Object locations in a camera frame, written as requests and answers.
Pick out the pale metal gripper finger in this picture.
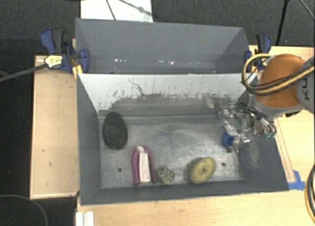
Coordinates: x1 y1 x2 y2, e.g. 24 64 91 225
231 132 251 153
218 108 236 135

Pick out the small blue object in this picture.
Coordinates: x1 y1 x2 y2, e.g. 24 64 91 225
221 132 234 147

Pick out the yellow-green round sponge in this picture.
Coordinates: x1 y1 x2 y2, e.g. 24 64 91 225
187 157 218 185

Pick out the grey metal bin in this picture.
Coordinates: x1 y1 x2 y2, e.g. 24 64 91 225
74 17 290 206

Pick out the grey-green rock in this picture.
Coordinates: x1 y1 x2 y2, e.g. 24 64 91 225
157 164 176 185

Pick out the black oval sponge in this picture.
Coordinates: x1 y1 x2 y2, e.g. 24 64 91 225
102 111 128 151

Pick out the pale wood board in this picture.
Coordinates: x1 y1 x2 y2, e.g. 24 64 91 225
29 53 81 200

